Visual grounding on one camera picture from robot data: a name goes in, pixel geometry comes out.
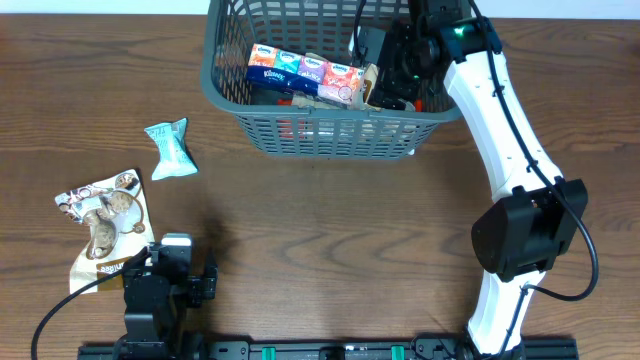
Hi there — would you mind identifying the orange brown snack bar pack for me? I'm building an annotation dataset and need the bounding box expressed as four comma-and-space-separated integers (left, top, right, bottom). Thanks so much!
276, 96, 420, 142

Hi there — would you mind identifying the teal wipes packet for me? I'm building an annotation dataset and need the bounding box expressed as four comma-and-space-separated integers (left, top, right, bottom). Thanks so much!
144, 118, 198, 181

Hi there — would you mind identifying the cream brown snack bag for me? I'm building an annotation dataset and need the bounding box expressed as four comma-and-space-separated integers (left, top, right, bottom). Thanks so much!
353, 64, 379, 110

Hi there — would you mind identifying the beige paper pouch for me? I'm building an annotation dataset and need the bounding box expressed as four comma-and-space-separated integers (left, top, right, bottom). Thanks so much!
293, 53, 380, 110

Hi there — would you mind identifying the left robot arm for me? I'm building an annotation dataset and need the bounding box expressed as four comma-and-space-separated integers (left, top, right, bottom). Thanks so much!
112, 233, 219, 359

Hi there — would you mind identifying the cookie snack bag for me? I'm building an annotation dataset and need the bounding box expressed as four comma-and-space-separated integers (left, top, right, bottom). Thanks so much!
54, 169, 155, 293

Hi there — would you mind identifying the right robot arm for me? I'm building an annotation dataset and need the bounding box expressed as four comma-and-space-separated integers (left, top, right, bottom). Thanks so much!
349, 1, 588, 359

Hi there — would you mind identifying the Kleenex tissue multipack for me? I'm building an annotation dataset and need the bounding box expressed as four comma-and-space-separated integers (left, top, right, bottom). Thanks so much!
246, 43, 365, 107

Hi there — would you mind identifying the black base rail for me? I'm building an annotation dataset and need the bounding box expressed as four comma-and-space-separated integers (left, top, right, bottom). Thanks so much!
77, 337, 581, 360

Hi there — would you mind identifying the grey plastic mesh basket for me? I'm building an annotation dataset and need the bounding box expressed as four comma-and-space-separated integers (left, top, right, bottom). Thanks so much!
200, 0, 462, 159

